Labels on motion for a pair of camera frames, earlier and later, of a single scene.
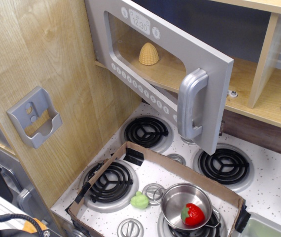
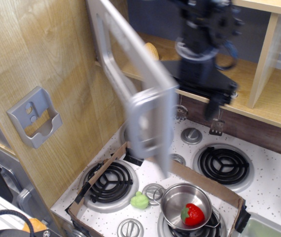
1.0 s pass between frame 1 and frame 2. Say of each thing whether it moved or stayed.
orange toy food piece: stayed
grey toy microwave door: moved
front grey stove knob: stayed
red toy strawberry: stayed
